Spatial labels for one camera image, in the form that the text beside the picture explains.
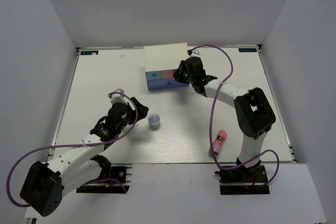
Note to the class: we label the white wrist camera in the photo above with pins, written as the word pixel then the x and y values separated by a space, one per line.
pixel 117 96
pixel 194 53

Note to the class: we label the pink drawer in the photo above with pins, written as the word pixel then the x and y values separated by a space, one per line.
pixel 168 74

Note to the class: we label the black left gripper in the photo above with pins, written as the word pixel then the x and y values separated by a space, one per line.
pixel 142 109

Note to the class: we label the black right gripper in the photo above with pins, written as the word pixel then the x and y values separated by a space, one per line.
pixel 179 74

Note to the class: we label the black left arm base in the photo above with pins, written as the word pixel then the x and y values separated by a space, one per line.
pixel 118 181

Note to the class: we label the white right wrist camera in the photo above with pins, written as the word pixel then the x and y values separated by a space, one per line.
pixel 194 53

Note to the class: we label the dark blue drawer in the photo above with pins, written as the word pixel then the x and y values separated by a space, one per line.
pixel 164 84

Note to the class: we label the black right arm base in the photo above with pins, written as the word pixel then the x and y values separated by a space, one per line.
pixel 243 181

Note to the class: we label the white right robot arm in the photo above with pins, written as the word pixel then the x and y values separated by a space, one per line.
pixel 255 116

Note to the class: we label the light blue drawer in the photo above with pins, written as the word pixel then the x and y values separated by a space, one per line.
pixel 153 75

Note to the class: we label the white drawer cabinet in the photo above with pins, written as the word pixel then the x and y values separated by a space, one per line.
pixel 164 57

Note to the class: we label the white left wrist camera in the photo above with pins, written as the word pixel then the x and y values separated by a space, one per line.
pixel 117 96

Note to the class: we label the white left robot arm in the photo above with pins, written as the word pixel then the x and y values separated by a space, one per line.
pixel 48 182

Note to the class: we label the pink capped clear tube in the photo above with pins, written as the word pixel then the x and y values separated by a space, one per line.
pixel 219 141

